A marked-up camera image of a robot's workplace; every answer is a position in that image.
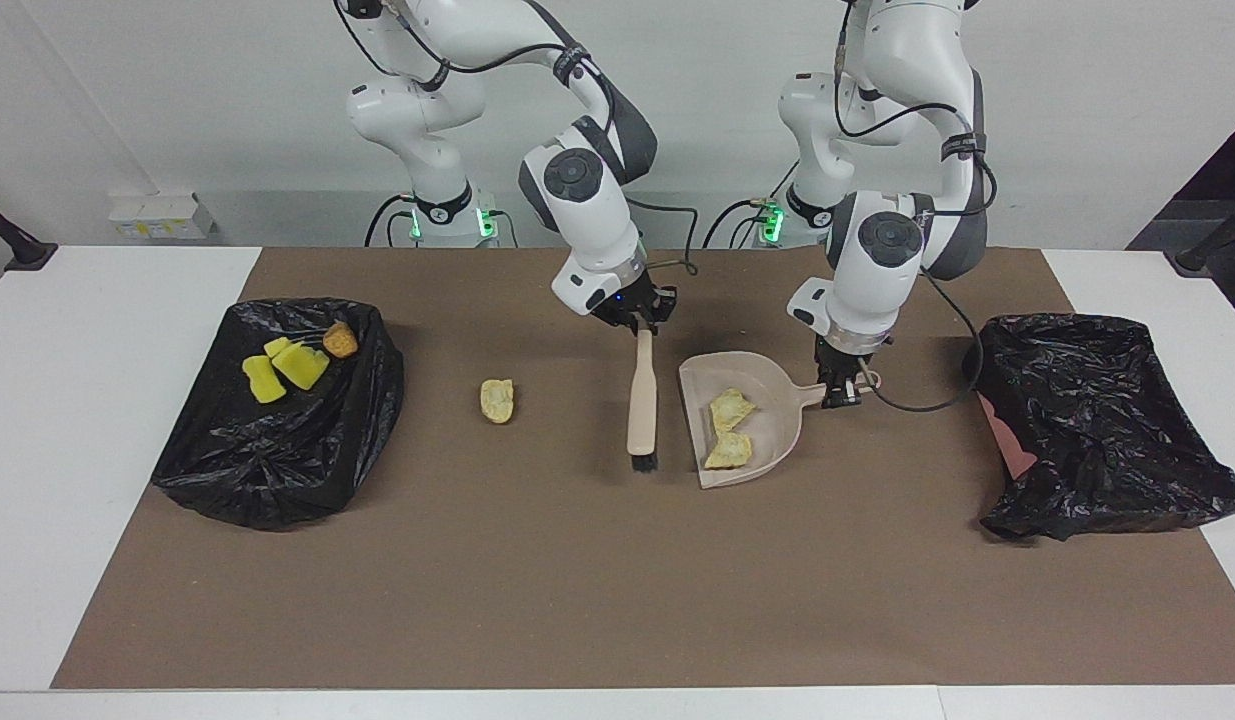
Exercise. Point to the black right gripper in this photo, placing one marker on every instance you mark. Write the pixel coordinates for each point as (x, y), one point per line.
(637, 302)

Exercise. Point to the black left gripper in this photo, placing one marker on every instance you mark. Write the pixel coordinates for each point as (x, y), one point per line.
(843, 360)

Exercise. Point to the beige plastic dustpan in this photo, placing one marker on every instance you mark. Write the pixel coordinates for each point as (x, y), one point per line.
(777, 420)

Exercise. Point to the beige hand brush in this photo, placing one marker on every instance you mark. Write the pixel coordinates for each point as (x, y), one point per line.
(642, 400)

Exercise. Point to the pale beige sponge chunk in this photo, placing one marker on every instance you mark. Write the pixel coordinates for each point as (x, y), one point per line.
(732, 410)
(729, 452)
(497, 400)

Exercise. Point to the notched yellow sponge piece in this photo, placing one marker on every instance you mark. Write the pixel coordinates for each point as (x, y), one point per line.
(302, 366)

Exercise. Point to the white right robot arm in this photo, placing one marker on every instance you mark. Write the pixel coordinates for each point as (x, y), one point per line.
(587, 200)

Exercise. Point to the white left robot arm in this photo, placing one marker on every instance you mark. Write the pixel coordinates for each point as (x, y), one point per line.
(877, 260)

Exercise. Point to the pink bin with black bag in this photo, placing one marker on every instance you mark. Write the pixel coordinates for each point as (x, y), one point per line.
(1097, 420)

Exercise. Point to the brown table mat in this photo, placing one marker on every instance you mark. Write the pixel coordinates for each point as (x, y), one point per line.
(477, 600)

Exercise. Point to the black stand foot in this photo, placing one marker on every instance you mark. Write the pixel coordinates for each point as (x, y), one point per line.
(1217, 240)
(17, 245)

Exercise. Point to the dark blue panel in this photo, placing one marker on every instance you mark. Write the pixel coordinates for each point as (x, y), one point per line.
(1217, 190)

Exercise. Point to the white wall socket box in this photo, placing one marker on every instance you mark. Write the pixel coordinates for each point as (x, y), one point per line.
(157, 215)

